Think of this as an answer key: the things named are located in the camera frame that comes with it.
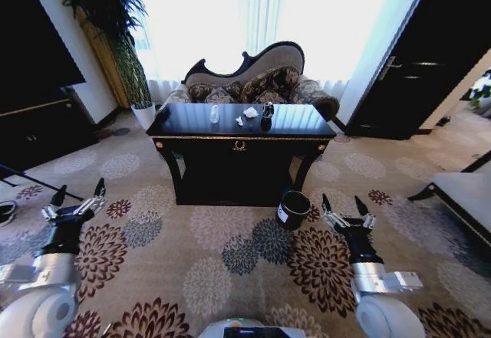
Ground small floral cushion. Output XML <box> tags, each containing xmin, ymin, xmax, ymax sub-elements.
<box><xmin>205</xmin><ymin>84</ymin><xmax>236</xmax><ymax>104</ymax></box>
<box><xmin>186</xmin><ymin>82</ymin><xmax>216</xmax><ymax>104</ymax></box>

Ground white robot front shell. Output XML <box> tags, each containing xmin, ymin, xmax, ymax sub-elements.
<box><xmin>196</xmin><ymin>317</ymin><xmax>308</xmax><ymax>338</ymax></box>

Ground white plant pot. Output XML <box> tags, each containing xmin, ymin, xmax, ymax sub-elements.
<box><xmin>130</xmin><ymin>101</ymin><xmax>157</xmax><ymax>130</ymax></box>

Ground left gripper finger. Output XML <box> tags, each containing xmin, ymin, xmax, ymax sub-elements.
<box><xmin>71</xmin><ymin>177</ymin><xmax>108</xmax><ymax>215</ymax></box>
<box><xmin>41</xmin><ymin>184</ymin><xmax>68</xmax><ymax>222</ymax></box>

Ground tall green potted plant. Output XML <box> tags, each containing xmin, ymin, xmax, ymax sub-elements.
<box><xmin>56</xmin><ymin>0</ymin><xmax>150</xmax><ymax>48</ymax></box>

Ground green leafy plant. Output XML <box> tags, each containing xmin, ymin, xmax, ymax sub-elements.
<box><xmin>459</xmin><ymin>67</ymin><xmax>491</xmax><ymax>116</ymax></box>

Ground dark wooden door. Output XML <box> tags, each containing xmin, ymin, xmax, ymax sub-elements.
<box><xmin>344</xmin><ymin>0</ymin><xmax>491</xmax><ymax>142</ymax></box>

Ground black thin pole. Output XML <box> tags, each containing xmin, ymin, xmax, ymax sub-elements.
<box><xmin>0</xmin><ymin>163</ymin><xmax>84</xmax><ymax>202</ymax></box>

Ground large floral cushion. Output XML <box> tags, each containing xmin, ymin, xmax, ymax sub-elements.
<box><xmin>241</xmin><ymin>65</ymin><xmax>301</xmax><ymax>104</ymax></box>

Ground pale cushioned bench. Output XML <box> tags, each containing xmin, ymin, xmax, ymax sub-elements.
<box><xmin>407</xmin><ymin>159</ymin><xmax>491</xmax><ymax>248</ymax></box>

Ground ornate upholstered sofa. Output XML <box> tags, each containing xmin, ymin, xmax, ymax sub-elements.
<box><xmin>158</xmin><ymin>40</ymin><xmax>341</xmax><ymax>121</ymax></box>

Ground sheer white curtain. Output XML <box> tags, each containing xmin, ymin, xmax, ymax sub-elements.
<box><xmin>124</xmin><ymin>0</ymin><xmax>437</xmax><ymax>103</ymax></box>

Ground metal door handle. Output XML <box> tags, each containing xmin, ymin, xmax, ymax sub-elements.
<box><xmin>381</xmin><ymin>55</ymin><xmax>403</xmax><ymax>81</ymax></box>

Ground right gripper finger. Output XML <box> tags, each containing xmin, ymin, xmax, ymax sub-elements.
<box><xmin>321</xmin><ymin>193</ymin><xmax>348</xmax><ymax>233</ymax></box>
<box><xmin>353</xmin><ymin>195</ymin><xmax>378</xmax><ymax>229</ymax></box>

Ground black glossy console table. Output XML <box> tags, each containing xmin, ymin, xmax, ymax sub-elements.
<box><xmin>146</xmin><ymin>102</ymin><xmax>338</xmax><ymax>207</ymax></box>

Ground black television screen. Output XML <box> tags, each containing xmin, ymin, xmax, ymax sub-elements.
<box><xmin>0</xmin><ymin>0</ymin><xmax>87</xmax><ymax>116</ymax></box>

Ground dark round trash bin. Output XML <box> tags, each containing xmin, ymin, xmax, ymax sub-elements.
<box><xmin>275</xmin><ymin>189</ymin><xmax>311</xmax><ymax>232</ymax></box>

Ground dark television cabinet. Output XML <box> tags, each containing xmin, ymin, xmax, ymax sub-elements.
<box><xmin>0</xmin><ymin>84</ymin><xmax>101</xmax><ymax>175</ymax></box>

